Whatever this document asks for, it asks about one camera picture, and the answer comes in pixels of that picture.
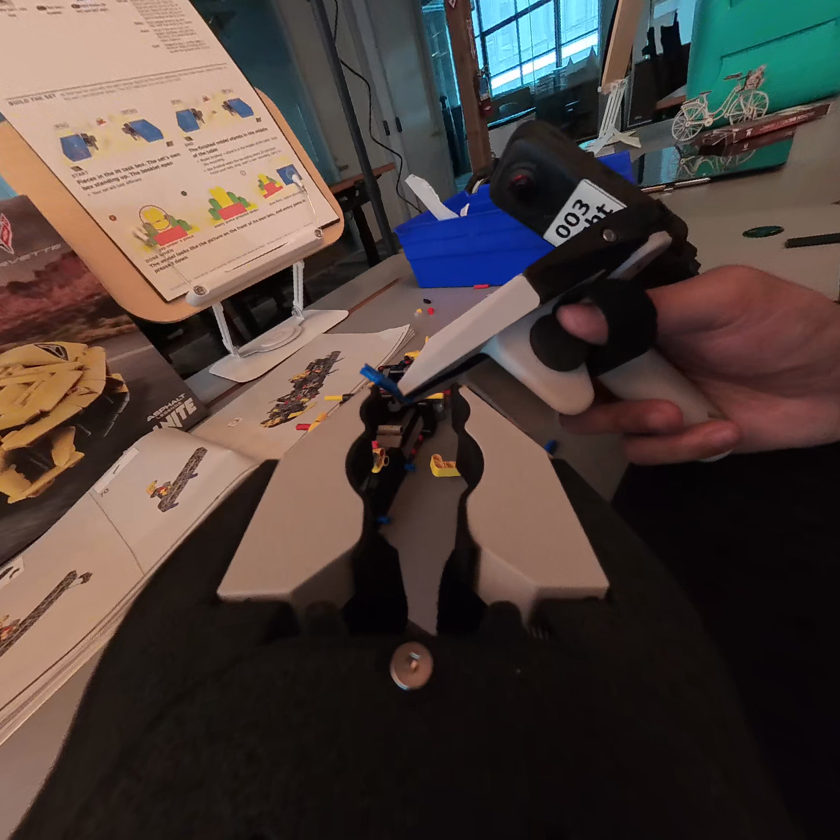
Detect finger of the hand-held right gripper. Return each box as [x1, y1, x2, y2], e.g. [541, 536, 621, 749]
[398, 274, 543, 401]

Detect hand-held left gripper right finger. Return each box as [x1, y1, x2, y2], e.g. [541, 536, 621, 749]
[436, 385, 611, 602]

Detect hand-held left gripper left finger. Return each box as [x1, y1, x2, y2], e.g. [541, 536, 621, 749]
[217, 387, 395, 602]

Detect blue lego pin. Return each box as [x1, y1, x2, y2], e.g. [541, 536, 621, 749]
[360, 364, 409, 406]

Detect black lego beam assembly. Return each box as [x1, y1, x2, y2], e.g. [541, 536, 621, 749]
[357, 387, 454, 526]

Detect scattered lego pins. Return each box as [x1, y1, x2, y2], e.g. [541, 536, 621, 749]
[410, 282, 491, 318]

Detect partly built lego car chassis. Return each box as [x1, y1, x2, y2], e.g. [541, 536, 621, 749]
[375, 350, 431, 389]

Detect lego set box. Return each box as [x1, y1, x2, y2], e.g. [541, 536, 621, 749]
[0, 193, 209, 565]

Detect person's right hand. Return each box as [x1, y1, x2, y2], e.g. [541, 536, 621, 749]
[556, 266, 840, 467]

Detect blue plastic bin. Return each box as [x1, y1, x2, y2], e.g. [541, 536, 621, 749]
[394, 152, 636, 290]

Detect white paper bag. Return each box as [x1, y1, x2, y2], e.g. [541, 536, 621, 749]
[405, 174, 475, 222]

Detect open instruction booklet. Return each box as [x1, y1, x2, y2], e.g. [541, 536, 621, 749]
[0, 325, 416, 742]

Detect dark red box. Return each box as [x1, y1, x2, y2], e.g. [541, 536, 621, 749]
[696, 104, 832, 152]

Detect teal bag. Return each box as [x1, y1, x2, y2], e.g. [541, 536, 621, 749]
[682, 0, 840, 172]

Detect wooden instruction sign board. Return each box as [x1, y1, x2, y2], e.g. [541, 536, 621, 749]
[0, 0, 345, 324]

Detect wooden post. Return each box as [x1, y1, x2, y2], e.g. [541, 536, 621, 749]
[446, 0, 494, 176]

